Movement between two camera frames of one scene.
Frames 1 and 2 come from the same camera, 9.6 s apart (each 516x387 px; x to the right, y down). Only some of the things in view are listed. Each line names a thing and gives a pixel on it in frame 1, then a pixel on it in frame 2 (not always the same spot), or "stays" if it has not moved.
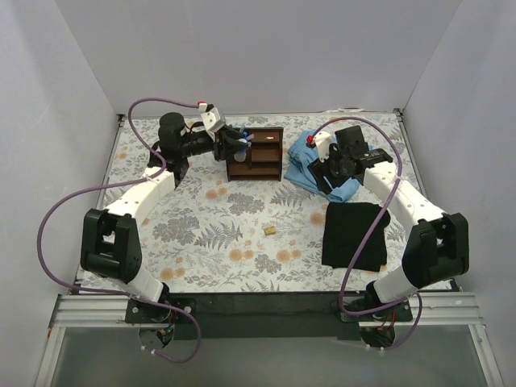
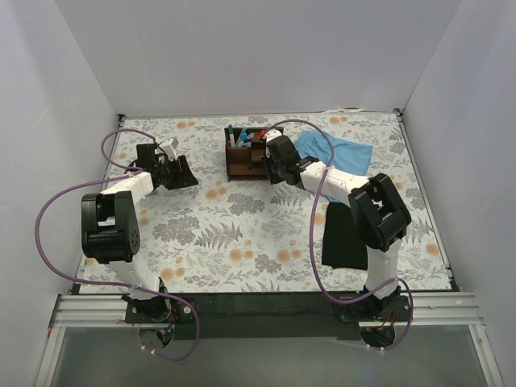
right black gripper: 322,177 → 272,162
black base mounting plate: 268,315 stays
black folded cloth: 347,227 stays
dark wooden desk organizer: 264,157 stays
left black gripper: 220,145 → 176,172
